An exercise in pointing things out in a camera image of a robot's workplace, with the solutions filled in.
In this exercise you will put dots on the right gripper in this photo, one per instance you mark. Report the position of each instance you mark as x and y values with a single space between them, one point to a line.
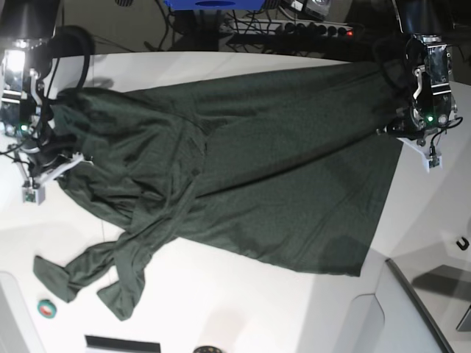
47 158

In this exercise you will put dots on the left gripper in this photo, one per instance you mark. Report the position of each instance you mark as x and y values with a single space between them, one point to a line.
425 141

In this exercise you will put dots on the dark green t-shirt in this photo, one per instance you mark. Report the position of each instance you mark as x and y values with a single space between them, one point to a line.
282 167

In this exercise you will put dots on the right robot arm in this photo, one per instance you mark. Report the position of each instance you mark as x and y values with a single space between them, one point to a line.
31 45

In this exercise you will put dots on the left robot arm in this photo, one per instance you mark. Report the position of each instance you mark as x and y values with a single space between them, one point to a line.
430 109

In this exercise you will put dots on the black U-shaped hook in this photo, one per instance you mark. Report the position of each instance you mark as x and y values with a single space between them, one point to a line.
463 243

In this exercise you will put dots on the green red tape roll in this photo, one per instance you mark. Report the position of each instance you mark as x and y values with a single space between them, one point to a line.
47 308

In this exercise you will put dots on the grey power strip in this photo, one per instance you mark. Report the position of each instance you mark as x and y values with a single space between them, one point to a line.
265 27

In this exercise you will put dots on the blue plastic bin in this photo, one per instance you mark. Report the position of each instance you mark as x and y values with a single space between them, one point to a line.
214 4

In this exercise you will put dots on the small black round object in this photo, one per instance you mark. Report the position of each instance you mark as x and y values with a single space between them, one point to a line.
207 349

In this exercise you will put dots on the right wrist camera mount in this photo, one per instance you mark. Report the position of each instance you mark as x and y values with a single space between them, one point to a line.
35 194

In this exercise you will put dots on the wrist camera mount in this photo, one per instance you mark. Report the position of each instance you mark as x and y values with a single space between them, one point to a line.
431 161
35 194

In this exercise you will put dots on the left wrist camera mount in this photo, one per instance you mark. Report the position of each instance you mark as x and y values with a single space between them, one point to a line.
431 161

